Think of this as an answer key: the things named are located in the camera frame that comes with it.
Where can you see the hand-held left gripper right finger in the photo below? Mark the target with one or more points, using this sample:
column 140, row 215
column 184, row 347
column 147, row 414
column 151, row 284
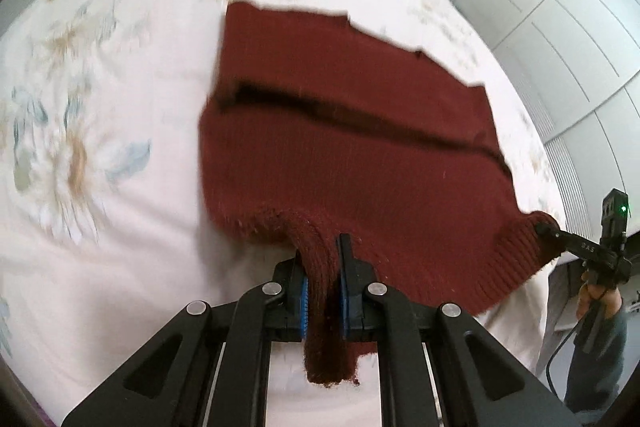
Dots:
column 343, row 307

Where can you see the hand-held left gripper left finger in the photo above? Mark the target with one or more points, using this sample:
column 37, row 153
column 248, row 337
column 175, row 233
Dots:
column 302, row 302

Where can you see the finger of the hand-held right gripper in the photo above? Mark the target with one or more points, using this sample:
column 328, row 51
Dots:
column 570, row 241

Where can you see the dark red knit sweater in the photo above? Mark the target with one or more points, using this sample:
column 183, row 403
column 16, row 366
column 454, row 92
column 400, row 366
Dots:
column 350, row 167

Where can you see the person's right forearm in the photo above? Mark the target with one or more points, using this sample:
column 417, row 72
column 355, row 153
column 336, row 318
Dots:
column 600, row 367

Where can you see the person's right hand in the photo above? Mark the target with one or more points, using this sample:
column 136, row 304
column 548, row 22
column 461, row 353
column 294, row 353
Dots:
column 600, row 299

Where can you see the pink floral bedspread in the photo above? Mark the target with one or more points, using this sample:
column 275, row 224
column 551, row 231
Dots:
column 125, row 207

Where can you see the white panelled wardrobe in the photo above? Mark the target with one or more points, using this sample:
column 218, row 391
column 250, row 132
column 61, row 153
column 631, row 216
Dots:
column 560, row 32

